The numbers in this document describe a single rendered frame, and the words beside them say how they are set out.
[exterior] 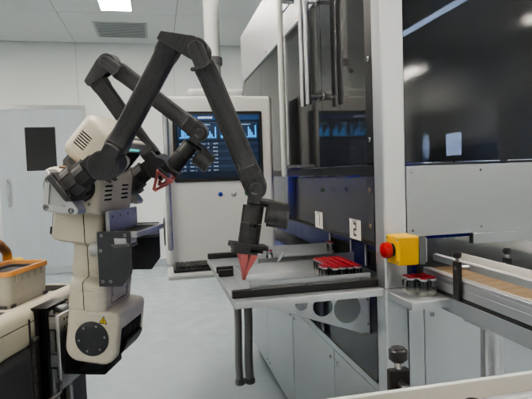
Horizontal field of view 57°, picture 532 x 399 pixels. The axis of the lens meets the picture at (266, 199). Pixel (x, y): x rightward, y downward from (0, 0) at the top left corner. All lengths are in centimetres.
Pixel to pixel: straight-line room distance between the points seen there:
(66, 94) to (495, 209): 603
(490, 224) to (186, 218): 127
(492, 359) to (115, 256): 101
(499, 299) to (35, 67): 647
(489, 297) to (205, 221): 138
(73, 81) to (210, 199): 491
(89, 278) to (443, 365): 105
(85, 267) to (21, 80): 558
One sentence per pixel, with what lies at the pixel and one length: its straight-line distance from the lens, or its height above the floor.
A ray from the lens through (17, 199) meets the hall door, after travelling 696.
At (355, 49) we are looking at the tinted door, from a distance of 153.
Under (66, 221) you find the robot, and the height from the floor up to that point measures 107.
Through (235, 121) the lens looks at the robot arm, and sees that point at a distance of 129.
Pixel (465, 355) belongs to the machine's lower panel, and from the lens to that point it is 153.
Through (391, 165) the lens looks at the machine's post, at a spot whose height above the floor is 121.
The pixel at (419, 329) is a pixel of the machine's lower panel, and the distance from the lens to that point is 143.
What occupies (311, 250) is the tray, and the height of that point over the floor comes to 89.
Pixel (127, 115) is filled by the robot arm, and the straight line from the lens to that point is 134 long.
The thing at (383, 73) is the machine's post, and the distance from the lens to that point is 134.
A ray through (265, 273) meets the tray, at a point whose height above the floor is 88.
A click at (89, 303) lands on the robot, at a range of 157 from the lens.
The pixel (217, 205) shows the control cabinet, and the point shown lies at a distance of 222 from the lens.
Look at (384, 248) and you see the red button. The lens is 126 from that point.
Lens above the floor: 120
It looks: 3 degrees down
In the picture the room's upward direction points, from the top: 2 degrees counter-clockwise
